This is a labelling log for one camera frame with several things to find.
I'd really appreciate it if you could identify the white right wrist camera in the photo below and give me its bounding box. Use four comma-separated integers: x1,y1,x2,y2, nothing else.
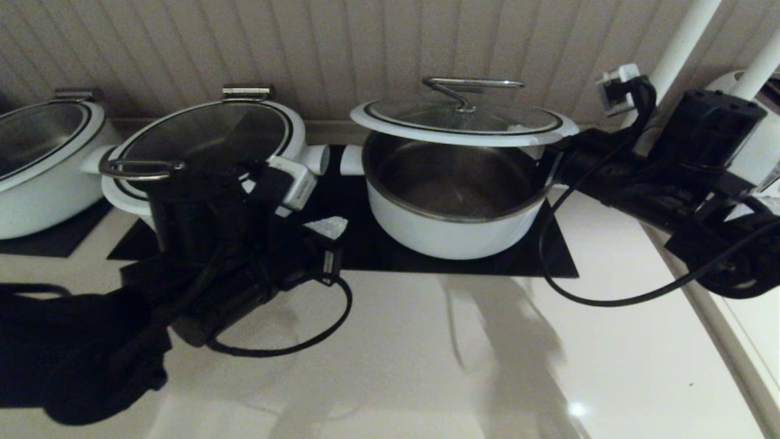
596,63,640,116

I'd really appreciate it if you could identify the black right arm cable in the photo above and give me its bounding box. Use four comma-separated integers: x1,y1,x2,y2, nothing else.
539,76,780,307

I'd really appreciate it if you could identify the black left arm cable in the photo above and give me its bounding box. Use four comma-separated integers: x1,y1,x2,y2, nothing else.
207,177,354,358

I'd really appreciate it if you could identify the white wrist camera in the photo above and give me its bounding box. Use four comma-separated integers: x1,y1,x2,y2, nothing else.
596,63,640,116
267,155,319,212

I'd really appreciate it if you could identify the white pot with steel insert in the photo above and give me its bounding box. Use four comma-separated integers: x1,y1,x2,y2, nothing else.
340,131,564,261

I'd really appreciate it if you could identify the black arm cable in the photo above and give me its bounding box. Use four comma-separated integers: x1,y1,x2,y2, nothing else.
539,76,780,307
207,177,354,358

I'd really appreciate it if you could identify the white pot with side handles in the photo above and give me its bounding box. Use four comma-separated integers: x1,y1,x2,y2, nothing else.
0,101,126,241
101,101,332,244

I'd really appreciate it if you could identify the glass lid with white rim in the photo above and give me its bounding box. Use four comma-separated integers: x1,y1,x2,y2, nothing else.
0,101,109,196
101,101,307,208
350,76,580,148

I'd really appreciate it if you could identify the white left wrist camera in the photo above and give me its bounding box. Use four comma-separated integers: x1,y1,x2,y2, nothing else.
267,155,319,212

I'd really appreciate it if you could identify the small black induction mat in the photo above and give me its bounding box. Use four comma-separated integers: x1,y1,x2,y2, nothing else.
0,198,116,258

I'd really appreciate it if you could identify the large black induction mat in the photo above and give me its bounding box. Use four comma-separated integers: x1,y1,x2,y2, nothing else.
108,145,580,279

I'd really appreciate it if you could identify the white round pole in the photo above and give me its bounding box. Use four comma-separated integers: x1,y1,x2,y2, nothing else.
649,0,723,98
728,30,780,101

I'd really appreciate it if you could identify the white toaster appliance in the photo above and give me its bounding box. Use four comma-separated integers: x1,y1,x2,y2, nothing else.
704,70,780,190

